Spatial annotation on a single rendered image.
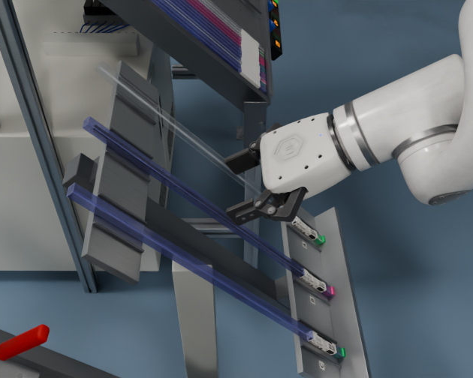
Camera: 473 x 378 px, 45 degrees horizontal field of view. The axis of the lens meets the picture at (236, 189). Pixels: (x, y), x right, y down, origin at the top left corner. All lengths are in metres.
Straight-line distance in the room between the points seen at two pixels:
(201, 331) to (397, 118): 0.52
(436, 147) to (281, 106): 1.85
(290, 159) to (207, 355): 0.50
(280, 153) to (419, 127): 0.17
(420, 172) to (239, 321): 1.21
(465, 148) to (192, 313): 0.53
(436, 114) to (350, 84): 1.98
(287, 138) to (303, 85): 1.87
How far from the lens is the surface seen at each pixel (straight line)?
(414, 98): 0.67
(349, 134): 0.68
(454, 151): 0.61
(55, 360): 0.64
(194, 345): 1.05
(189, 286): 0.89
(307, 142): 0.71
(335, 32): 2.99
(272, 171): 0.71
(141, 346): 1.76
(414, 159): 0.66
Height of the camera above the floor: 1.54
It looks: 47 degrees down
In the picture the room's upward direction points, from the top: straight up
